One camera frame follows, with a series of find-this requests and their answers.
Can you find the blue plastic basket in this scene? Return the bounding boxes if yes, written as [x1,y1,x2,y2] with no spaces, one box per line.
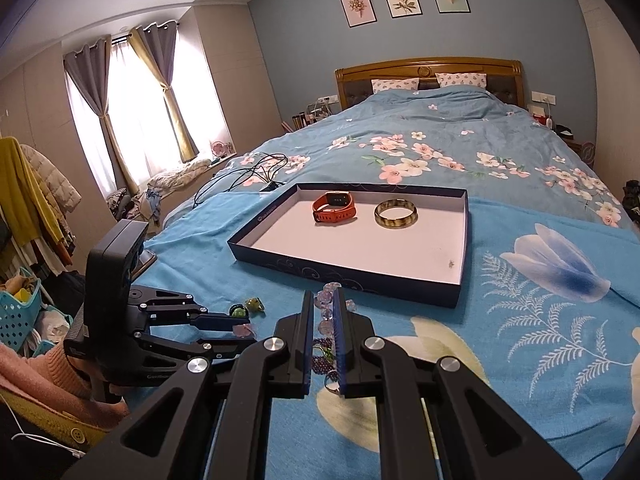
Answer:
[0,267,43,356]

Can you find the cosmetics on nightstand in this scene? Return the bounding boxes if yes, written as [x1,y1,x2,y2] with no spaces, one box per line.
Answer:
[292,95,341,132]

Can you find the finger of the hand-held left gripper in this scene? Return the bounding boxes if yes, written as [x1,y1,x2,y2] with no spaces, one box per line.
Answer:
[127,284,252,333]
[132,330,260,363]

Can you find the white puffer jacket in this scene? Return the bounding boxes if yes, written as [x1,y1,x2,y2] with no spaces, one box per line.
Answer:
[20,144,82,221]

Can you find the yellow hanging garment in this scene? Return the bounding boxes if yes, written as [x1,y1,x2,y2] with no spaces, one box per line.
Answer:
[0,136,47,261]

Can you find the shallow dark blue box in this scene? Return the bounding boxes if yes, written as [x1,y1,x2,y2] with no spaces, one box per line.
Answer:
[227,183,471,309]

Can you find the pile of clothes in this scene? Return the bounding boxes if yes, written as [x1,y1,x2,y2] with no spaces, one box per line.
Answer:
[105,157,213,226]

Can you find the black cables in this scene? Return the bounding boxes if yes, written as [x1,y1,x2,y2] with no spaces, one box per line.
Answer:
[192,152,290,208]

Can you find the framed pink flower picture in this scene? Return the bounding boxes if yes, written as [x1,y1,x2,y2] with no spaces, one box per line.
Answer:
[339,0,377,27]

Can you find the clear bead bracelet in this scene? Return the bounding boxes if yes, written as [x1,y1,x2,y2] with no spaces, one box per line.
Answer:
[314,282,358,336]

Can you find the yellow knitted garment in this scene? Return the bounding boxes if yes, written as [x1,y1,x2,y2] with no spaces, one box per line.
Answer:
[0,390,126,450]

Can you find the blue floral duvet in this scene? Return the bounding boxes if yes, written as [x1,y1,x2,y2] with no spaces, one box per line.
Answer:
[165,85,636,231]

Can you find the orange smartwatch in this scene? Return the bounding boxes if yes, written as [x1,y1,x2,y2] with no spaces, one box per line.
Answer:
[312,191,357,224]

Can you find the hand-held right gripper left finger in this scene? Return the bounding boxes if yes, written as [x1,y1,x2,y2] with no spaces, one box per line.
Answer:
[62,290,316,480]

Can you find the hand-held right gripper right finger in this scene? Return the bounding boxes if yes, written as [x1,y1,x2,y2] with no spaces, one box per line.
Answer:
[332,287,583,480]

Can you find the white patterned pillow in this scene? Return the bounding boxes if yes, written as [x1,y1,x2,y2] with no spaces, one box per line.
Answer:
[435,72,487,89]
[371,78,420,94]

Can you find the white cable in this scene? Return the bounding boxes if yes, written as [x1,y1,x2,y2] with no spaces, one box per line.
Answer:
[14,432,87,458]

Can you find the brown marbled bangle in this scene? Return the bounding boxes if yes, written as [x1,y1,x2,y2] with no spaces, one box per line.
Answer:
[374,199,419,229]

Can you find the nightstand clutter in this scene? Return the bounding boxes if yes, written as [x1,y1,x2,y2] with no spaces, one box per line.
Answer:
[527,102,576,138]

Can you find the wooden headboard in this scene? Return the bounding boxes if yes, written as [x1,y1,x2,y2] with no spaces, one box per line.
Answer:
[334,56,525,111]

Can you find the person's left forearm pink sleeve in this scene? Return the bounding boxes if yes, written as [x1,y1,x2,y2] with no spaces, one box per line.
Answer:
[0,342,131,428]

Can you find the grey and gold curtain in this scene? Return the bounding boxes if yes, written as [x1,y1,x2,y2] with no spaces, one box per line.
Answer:
[63,35,138,196]
[127,20,201,163]

